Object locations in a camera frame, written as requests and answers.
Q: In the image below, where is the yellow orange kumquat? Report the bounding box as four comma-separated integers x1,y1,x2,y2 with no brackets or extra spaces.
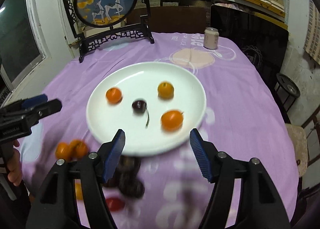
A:
157,82,174,100
75,182,83,200

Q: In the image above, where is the large orange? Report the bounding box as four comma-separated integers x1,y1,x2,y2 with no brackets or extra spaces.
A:
55,142,73,161

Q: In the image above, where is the red cherry tomato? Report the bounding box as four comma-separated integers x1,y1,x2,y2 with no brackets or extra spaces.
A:
105,197,125,212

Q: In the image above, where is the small orange mandarin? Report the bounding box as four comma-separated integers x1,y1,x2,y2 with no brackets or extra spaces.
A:
106,87,123,105

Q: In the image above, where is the dark purple mangosteen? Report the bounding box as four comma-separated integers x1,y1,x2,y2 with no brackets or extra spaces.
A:
108,174,145,199
116,155,141,177

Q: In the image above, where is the dark purple plum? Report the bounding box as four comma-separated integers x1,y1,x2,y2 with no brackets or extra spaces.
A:
132,100,147,114

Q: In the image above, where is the person's left hand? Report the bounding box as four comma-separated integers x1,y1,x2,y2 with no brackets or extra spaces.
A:
8,140,22,186

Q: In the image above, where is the wooden chair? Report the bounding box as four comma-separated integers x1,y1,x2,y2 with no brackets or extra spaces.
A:
285,107,319,178

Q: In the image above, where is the white oval plate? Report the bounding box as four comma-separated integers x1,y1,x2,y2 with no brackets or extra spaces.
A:
86,62,207,156

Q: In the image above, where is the round deer embroidery screen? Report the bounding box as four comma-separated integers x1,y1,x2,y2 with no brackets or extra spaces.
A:
62,0,155,62

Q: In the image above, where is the black round stool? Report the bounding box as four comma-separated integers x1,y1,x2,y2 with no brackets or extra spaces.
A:
275,73,300,112

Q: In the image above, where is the pale drink can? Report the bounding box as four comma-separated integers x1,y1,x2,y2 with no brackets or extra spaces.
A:
203,27,219,50

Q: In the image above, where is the window with white frame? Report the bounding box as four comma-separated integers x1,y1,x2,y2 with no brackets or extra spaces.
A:
1,0,48,92

